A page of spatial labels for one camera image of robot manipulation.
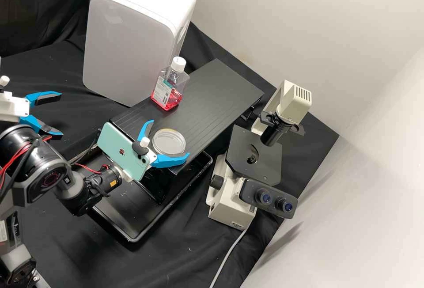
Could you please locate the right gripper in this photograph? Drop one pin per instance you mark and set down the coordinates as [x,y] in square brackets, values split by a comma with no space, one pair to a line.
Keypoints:
[151,156]

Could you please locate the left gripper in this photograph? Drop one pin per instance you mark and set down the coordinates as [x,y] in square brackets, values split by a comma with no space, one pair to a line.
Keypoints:
[13,107]

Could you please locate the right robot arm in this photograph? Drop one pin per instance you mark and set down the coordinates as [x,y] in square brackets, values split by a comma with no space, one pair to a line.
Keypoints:
[43,168]

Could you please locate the petri dish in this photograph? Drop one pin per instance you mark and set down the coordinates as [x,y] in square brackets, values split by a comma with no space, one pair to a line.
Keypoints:
[169,142]

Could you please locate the red liquid bottle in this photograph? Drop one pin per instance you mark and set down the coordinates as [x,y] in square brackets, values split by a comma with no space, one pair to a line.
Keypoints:
[167,97]

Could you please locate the black platform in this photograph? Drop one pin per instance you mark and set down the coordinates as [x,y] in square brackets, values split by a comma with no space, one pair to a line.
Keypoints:
[212,96]

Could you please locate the black tray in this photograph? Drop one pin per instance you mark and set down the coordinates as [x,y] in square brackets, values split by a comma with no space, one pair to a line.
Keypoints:
[132,215]

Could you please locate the cream microscope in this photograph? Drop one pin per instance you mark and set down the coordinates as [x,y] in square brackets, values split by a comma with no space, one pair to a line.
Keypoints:
[228,202]

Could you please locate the white box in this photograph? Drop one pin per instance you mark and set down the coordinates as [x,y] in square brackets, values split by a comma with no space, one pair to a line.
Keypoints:
[132,36]

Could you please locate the right wrist camera phone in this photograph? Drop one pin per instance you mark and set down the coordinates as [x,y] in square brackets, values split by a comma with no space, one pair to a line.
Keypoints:
[122,149]

